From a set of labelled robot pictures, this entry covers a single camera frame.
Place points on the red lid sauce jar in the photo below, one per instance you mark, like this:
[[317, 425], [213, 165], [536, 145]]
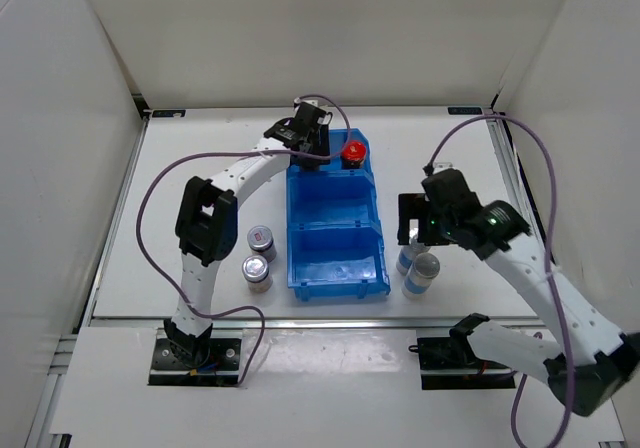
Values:
[[353, 155]]

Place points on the silver lid white shaker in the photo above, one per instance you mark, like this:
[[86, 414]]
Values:
[[408, 253]]

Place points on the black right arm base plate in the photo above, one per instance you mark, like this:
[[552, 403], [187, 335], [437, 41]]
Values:
[[443, 368]]

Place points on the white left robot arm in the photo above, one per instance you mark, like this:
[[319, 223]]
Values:
[[207, 229]]

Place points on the blue plastic divided bin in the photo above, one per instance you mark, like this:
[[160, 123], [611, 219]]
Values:
[[335, 245]]

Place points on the white lid spice jar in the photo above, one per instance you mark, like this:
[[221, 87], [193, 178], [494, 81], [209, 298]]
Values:
[[256, 272], [261, 242]]

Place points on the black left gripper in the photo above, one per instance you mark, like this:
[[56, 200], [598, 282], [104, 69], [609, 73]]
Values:
[[321, 145]]

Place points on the silver lid blue-striped shaker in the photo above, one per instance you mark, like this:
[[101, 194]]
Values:
[[421, 274]]

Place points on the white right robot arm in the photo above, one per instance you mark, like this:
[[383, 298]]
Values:
[[588, 359]]

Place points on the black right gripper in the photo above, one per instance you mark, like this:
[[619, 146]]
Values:
[[413, 207]]

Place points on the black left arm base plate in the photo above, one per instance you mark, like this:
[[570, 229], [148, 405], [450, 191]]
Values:
[[218, 366]]

